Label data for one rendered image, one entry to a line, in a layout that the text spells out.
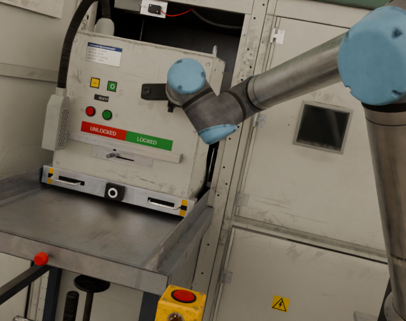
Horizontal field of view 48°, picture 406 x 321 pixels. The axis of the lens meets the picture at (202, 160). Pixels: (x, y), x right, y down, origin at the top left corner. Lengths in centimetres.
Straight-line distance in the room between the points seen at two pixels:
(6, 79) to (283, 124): 98
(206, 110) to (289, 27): 66
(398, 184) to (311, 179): 96
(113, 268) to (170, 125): 54
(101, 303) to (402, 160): 153
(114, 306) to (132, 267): 87
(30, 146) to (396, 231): 138
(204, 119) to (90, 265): 45
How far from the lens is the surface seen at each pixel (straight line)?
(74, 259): 119
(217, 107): 112
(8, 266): 214
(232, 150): 171
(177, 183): 150
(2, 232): 127
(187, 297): 90
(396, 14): 66
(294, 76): 101
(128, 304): 198
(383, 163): 74
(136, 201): 154
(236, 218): 175
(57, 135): 152
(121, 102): 153
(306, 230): 173
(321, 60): 94
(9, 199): 151
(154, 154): 147
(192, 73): 111
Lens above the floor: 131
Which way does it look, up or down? 10 degrees down
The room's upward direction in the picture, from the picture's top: 11 degrees clockwise
